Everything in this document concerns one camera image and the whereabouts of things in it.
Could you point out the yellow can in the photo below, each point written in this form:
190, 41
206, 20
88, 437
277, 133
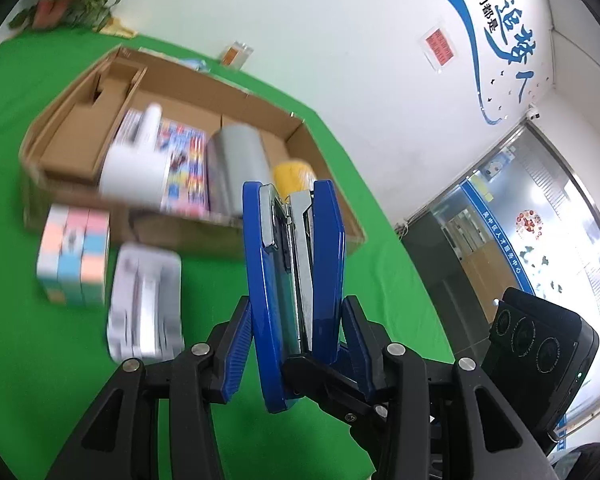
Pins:
294, 175

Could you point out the small orange labelled packet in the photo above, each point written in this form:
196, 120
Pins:
236, 55

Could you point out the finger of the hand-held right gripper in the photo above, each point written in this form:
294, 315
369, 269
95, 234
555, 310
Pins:
330, 385

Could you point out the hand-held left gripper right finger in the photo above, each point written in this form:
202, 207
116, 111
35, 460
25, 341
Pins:
361, 355

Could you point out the pastel puzzle cube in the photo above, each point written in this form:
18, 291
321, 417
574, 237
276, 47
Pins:
72, 255

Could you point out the white blister pack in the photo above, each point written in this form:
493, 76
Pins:
145, 300

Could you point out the light blue packet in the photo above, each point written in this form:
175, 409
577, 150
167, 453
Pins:
195, 64

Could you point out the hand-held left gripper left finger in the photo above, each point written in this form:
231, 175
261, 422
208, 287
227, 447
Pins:
235, 355

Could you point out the colourful printed flat box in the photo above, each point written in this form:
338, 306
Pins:
185, 160

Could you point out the glass door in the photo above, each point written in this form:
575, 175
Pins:
505, 220

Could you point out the white security camera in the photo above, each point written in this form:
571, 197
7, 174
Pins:
533, 114

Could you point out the silver metal can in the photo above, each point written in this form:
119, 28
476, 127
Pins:
237, 170

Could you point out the cardboard box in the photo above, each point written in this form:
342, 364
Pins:
80, 125

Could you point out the green tablecloth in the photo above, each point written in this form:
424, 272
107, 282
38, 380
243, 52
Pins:
10, 135

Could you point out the blue stapler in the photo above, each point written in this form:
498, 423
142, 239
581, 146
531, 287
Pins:
265, 310

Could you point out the blue wall decal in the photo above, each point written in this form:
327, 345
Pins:
455, 0

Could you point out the red wall notice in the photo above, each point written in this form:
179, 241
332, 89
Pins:
437, 45

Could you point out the white plastic bottle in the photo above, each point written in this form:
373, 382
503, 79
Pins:
132, 170

